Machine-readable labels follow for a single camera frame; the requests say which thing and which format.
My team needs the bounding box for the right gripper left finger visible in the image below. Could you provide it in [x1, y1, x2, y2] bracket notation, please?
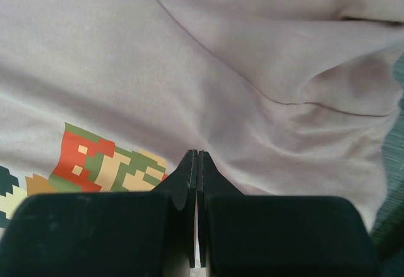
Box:
[153, 150, 198, 268]

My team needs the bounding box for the pink printed t-shirt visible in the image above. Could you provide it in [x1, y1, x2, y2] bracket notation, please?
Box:
[0, 0, 404, 268]

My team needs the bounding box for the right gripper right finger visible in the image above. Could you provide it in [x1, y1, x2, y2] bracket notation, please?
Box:
[198, 150, 243, 268]

